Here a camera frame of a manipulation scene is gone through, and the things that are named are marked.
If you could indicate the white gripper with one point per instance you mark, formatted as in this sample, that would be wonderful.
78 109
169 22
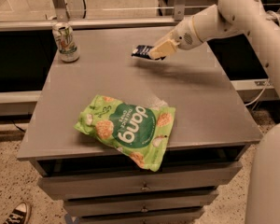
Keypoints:
184 36

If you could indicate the dark blue rxbar wrapper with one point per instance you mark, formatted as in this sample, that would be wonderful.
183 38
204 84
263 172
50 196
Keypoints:
141 51

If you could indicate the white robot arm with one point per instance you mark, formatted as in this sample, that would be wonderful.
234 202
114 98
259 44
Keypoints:
249 19

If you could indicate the green rice chip bag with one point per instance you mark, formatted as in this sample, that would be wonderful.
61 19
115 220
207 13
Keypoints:
138 132

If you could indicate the grey drawer cabinet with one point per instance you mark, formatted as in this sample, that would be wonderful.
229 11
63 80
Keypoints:
98 184

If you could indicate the white green soda can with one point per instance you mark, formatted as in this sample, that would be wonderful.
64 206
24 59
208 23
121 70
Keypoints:
66 44

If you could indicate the black white sneaker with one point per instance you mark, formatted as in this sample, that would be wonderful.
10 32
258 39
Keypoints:
20 214

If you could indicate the metal railing frame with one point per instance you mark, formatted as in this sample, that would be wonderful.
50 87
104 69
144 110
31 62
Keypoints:
25 15

